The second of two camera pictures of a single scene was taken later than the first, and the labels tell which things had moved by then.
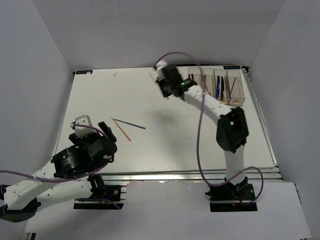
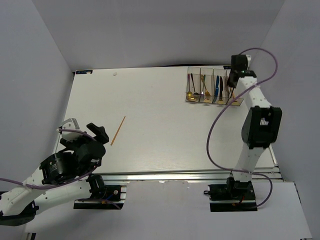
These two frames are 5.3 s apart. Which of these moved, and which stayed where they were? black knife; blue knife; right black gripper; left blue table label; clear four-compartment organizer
Moved: right black gripper
Stayed: blue knife; black knife; clear four-compartment organizer; left blue table label
